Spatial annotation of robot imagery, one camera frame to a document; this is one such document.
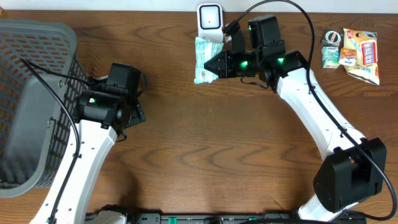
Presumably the teal Kleenex tissue pack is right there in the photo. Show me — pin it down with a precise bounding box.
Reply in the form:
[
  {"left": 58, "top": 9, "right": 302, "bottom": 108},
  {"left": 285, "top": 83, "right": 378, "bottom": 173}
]
[{"left": 322, "top": 47, "right": 340, "bottom": 68}]

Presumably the yellow wet wipes pack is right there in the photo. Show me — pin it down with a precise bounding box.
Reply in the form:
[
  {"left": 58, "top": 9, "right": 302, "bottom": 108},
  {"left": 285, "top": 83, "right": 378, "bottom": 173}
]
[{"left": 343, "top": 28, "right": 379, "bottom": 86}]

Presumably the left black cable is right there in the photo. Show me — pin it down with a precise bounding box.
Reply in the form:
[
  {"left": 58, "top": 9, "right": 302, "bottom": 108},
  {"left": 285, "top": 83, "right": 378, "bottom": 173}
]
[{"left": 19, "top": 57, "right": 94, "bottom": 224}]

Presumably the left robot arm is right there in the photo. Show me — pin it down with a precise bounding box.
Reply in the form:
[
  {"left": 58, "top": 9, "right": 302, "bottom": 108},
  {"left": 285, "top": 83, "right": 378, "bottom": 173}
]
[{"left": 31, "top": 63, "right": 146, "bottom": 224}]

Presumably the black cable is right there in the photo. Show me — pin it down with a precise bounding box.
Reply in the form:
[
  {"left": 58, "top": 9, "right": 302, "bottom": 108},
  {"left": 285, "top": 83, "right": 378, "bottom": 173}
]
[
  {"left": 19, "top": 57, "right": 94, "bottom": 224},
  {"left": 228, "top": 0, "right": 398, "bottom": 222}
]

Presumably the right black cable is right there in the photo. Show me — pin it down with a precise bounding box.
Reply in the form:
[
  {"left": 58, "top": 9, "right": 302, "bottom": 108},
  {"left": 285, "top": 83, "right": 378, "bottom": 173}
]
[{"left": 228, "top": 0, "right": 398, "bottom": 222}]

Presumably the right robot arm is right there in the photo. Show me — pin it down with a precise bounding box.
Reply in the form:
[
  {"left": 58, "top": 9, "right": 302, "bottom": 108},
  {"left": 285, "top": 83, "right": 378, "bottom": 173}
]
[{"left": 204, "top": 15, "right": 386, "bottom": 222}]

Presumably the grey plastic basket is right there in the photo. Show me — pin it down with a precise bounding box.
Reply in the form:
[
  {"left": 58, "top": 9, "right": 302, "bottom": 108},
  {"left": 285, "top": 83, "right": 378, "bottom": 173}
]
[{"left": 1, "top": 19, "right": 87, "bottom": 198}]

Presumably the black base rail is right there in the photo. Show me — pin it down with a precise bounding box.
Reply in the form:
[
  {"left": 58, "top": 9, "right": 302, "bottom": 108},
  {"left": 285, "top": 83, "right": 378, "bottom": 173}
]
[{"left": 85, "top": 212, "right": 301, "bottom": 224}]

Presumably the orange tissue pack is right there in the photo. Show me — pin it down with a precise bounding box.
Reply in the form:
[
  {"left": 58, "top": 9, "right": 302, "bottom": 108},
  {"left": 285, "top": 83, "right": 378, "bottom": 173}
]
[{"left": 338, "top": 48, "right": 358, "bottom": 67}]

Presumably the white barcode scanner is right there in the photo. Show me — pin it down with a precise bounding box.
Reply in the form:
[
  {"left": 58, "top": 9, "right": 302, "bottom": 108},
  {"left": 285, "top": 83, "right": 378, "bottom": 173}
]
[{"left": 197, "top": 3, "right": 224, "bottom": 43}]

